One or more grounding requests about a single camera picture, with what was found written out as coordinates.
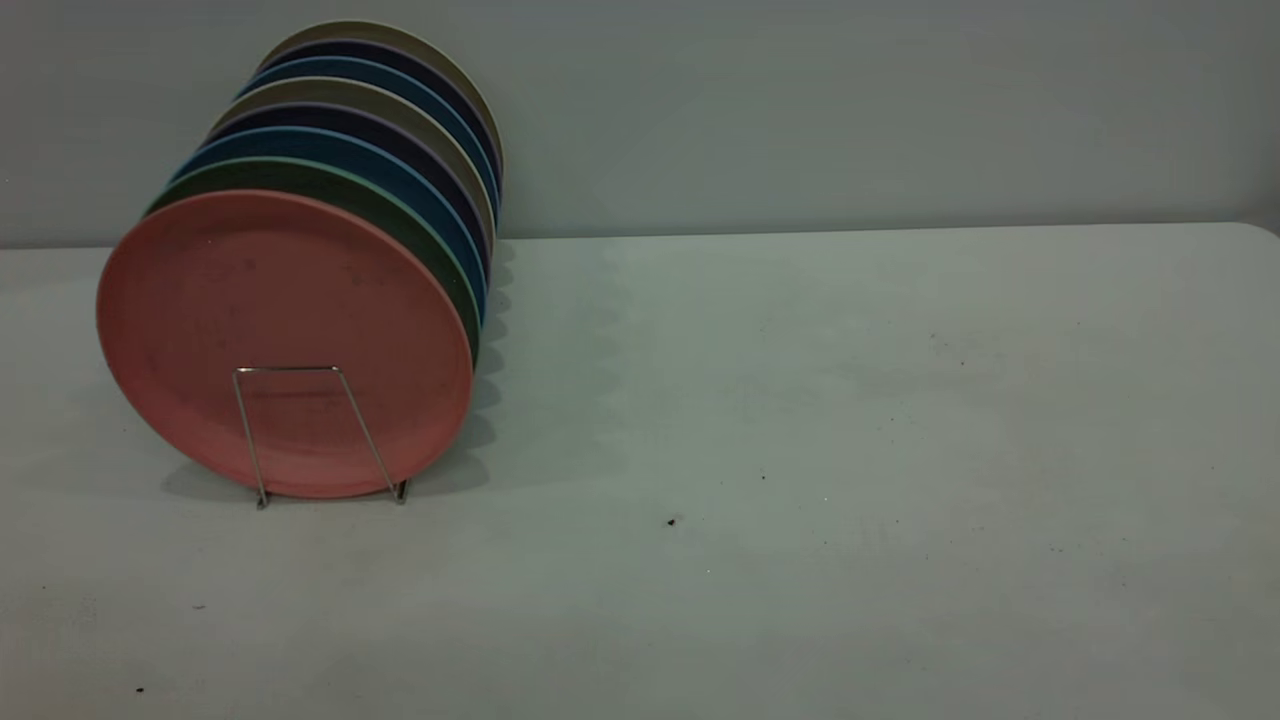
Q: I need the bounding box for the green plastic plate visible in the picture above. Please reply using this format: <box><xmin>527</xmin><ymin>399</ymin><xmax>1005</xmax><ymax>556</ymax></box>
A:
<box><xmin>147</xmin><ymin>157</ymin><xmax>482</xmax><ymax>366</ymax></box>

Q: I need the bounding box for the blue plastic plate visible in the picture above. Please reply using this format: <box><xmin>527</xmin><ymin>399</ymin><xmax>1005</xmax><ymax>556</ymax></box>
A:
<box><xmin>238</xmin><ymin>56</ymin><xmax>500</xmax><ymax>206</ymax></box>
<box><xmin>172</xmin><ymin>126</ymin><xmax>488</xmax><ymax>321</ymax></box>

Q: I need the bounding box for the dark purple plastic plate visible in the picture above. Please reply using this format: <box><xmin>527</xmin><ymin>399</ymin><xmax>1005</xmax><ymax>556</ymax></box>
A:
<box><xmin>207</xmin><ymin>102</ymin><xmax>493</xmax><ymax>266</ymax></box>
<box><xmin>258</xmin><ymin>40</ymin><xmax>501</xmax><ymax>181</ymax></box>

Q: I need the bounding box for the pink plastic plate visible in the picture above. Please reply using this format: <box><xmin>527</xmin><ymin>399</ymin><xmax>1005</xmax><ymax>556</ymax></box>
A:
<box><xmin>96</xmin><ymin>190</ymin><xmax>475</xmax><ymax>500</ymax></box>

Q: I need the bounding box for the beige plastic plate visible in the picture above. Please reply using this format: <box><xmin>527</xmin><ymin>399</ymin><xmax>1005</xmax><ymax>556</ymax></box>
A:
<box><xmin>208</xmin><ymin>77</ymin><xmax>498</xmax><ymax>241</ymax></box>
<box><xmin>258</xmin><ymin>20</ymin><xmax>504</xmax><ymax>171</ymax></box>

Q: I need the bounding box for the metal wire plate rack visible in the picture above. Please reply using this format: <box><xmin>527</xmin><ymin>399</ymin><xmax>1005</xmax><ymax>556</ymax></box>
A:
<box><xmin>233</xmin><ymin>366</ymin><xmax>409</xmax><ymax>509</ymax></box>

